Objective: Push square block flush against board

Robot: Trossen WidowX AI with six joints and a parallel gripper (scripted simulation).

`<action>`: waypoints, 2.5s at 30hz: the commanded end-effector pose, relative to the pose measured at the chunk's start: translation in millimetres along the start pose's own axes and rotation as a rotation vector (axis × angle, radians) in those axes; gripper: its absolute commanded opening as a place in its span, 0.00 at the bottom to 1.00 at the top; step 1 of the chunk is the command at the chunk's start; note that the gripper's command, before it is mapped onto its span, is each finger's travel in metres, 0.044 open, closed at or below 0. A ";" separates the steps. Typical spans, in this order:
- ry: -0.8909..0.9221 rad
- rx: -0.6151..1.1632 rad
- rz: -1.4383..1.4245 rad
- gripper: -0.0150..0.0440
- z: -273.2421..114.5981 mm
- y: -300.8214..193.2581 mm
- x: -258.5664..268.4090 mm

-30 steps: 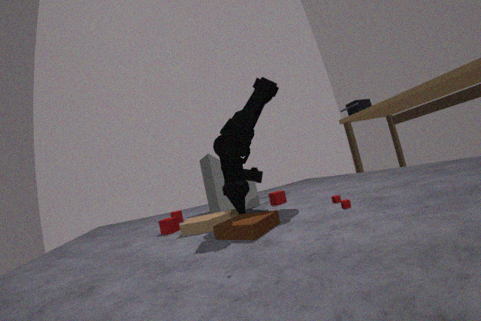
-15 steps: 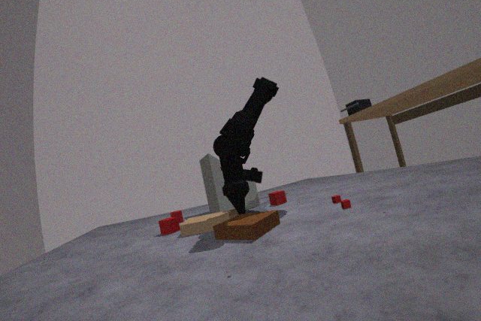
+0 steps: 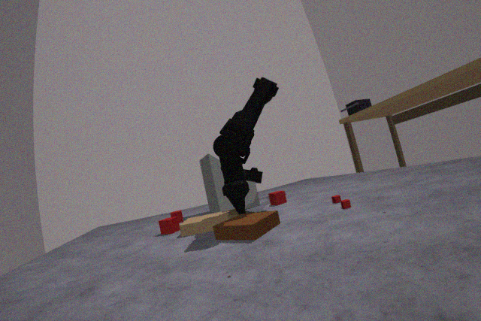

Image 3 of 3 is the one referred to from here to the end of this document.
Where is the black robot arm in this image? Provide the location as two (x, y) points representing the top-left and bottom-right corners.
(213, 77), (279, 183)

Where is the brown square block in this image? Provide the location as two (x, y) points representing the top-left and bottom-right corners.
(213, 210), (280, 240)

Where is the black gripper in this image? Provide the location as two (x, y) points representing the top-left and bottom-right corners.
(220, 159), (250, 215)

